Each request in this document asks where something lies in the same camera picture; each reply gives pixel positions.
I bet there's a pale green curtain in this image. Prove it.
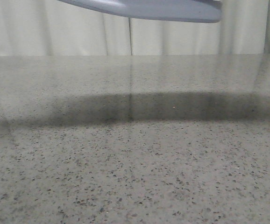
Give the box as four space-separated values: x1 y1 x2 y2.
0 0 270 56

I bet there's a light blue slipper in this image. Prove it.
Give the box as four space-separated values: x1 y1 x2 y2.
62 0 222 23

